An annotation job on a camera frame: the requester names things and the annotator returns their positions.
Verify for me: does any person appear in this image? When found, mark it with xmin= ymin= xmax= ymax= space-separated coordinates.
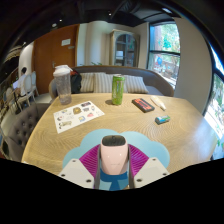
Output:
xmin=16 ymin=67 xmax=28 ymax=96

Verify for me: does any white sticker sheet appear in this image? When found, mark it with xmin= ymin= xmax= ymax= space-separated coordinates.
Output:
xmin=53 ymin=100 xmax=106 ymax=135

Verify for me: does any white wrapped packet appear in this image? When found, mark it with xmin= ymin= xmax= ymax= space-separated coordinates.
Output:
xmin=149 ymin=95 xmax=167 ymax=112

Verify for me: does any striped sofa cushion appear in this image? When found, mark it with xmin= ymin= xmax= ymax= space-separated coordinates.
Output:
xmin=79 ymin=72 xmax=96 ymax=94
xmin=123 ymin=74 xmax=149 ymax=94
xmin=93 ymin=72 xmax=116 ymax=94

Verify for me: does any beige arched glass cabinet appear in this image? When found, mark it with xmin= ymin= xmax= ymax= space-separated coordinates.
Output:
xmin=109 ymin=29 xmax=141 ymax=68

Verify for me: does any grey tufted armchair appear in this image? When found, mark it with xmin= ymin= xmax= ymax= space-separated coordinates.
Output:
xmin=6 ymin=104 xmax=41 ymax=163

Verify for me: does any black and red flat box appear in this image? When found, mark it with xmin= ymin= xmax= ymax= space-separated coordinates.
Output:
xmin=131 ymin=97 xmax=156 ymax=114

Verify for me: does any black-framed window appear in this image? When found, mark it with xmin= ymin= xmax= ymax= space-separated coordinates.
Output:
xmin=203 ymin=46 xmax=224 ymax=158
xmin=148 ymin=21 xmax=182 ymax=89

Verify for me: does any clear shaker bottle white lid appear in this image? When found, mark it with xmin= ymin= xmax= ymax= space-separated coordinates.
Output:
xmin=52 ymin=64 xmax=73 ymax=106

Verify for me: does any white dining chair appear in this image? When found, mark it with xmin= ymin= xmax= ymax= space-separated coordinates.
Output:
xmin=20 ymin=71 xmax=40 ymax=101
xmin=4 ymin=86 xmax=22 ymax=114

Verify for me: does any blue cloud-shaped mouse pad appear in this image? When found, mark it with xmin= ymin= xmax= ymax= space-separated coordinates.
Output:
xmin=62 ymin=128 xmax=171 ymax=192

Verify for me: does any pink computer mouse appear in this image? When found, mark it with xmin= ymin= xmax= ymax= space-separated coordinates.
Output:
xmin=99 ymin=134 xmax=130 ymax=177

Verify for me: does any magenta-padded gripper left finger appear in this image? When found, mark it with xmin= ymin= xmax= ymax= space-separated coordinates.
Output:
xmin=58 ymin=143 xmax=102 ymax=190

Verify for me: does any green drink can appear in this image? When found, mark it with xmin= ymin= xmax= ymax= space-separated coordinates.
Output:
xmin=111 ymin=73 xmax=126 ymax=106

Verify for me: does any brown wooden door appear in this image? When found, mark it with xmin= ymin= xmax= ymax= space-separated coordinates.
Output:
xmin=32 ymin=23 xmax=80 ymax=95

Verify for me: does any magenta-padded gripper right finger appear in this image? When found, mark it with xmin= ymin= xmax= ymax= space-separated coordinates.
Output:
xmin=127 ymin=143 xmax=171 ymax=190

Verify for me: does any brown curved sofa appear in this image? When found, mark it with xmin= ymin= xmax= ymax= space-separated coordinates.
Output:
xmin=48 ymin=65 xmax=175 ymax=99

